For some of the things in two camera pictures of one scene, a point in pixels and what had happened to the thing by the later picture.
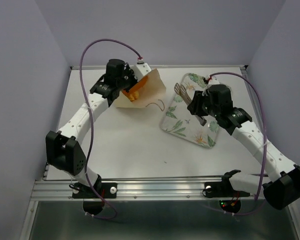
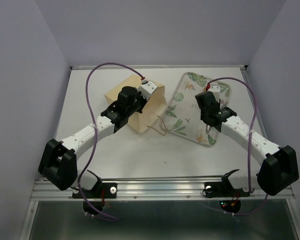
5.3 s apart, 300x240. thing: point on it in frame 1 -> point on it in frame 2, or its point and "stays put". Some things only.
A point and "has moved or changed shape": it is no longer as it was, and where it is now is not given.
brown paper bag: (154, 89) has moved or changed shape
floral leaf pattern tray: (178, 119) stays put
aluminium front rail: (151, 188) stays put
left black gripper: (128, 70) -> (144, 101)
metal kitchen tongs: (182, 90) -> (208, 128)
